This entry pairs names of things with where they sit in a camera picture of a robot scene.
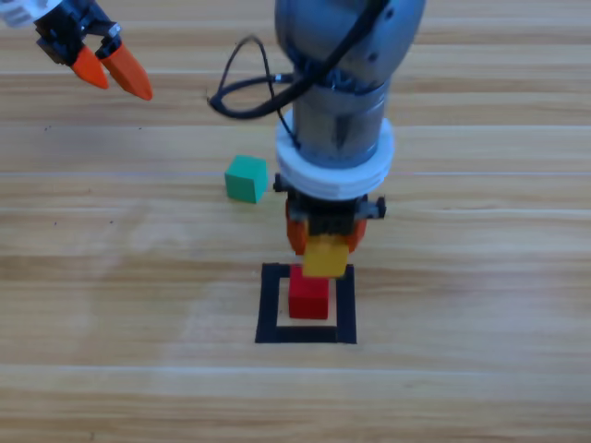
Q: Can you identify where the yellow wooden cube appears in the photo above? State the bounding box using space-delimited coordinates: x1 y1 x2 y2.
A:
302 234 350 280

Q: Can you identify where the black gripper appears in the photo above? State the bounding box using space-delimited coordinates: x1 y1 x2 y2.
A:
35 0 154 102
272 173 387 255

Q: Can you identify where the red wooden cube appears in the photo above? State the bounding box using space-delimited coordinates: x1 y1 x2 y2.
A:
288 265 331 320

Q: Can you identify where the green wooden cube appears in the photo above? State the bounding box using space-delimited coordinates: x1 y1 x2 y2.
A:
224 155 270 205

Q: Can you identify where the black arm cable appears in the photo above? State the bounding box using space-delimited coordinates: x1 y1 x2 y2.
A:
205 0 390 151

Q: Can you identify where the black tape square outline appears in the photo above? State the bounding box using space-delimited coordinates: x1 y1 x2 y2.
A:
254 262 358 345

